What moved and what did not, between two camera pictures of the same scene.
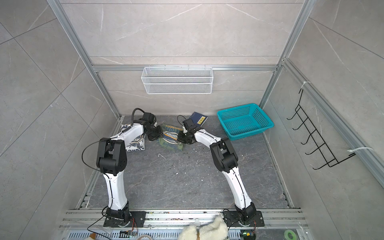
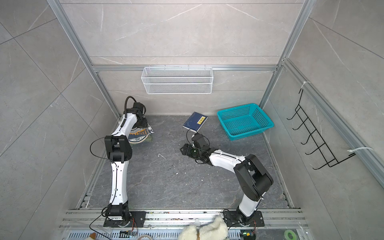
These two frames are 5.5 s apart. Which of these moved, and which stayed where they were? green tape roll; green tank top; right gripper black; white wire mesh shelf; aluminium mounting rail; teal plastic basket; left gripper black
Moved: left gripper black; green tank top; right gripper black
Stayed: teal plastic basket; white wire mesh shelf; aluminium mounting rail; green tape roll
